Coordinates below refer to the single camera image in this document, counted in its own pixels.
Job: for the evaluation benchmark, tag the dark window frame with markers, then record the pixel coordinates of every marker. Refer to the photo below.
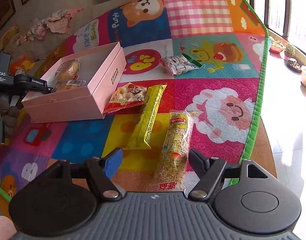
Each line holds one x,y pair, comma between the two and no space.
285,7

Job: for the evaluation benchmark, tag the red plant pot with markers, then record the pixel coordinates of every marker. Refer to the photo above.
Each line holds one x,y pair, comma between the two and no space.
276,47

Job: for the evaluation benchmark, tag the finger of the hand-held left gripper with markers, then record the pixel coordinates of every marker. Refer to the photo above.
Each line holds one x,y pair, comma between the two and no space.
33,82

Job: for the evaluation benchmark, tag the dark plant pot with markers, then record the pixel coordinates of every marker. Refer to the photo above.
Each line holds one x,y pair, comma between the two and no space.
294,65

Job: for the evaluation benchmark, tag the orange plush toy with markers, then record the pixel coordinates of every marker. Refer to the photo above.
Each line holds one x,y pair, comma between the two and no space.
21,63

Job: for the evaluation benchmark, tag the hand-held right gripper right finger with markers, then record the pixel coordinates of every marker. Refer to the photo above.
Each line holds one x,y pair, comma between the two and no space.
196,161

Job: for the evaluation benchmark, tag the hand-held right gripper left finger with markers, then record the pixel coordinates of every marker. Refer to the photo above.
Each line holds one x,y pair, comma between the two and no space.
113,163

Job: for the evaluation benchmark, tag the bread packet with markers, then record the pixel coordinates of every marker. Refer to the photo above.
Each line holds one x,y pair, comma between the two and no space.
69,86
68,67

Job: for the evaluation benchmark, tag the pink clothing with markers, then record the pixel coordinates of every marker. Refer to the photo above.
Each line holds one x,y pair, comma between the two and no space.
3,228

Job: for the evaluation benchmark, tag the yellow snack bar packet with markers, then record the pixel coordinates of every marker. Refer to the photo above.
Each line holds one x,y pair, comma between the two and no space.
146,120

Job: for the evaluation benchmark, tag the puffed rice bar packet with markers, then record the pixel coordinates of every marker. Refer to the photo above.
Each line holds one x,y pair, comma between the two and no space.
174,142

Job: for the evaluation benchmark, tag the pile of pink clothes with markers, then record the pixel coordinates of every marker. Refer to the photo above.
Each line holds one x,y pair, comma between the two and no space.
58,22

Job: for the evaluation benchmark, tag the colourful cartoon play mat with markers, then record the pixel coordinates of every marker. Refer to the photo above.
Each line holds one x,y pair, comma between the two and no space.
218,55

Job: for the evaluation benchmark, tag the pink cardboard box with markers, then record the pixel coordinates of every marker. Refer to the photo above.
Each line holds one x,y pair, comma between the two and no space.
68,107

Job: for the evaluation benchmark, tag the person's left hand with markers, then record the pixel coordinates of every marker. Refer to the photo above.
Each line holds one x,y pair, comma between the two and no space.
8,115

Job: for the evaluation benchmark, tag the potted green plant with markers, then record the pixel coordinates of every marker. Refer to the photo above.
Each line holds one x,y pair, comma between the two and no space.
290,51

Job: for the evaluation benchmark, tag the clear packet of white candy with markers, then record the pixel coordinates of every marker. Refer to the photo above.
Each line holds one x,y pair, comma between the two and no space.
179,66

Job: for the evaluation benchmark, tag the red snack packet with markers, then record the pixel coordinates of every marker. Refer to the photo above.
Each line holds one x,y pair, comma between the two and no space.
125,97

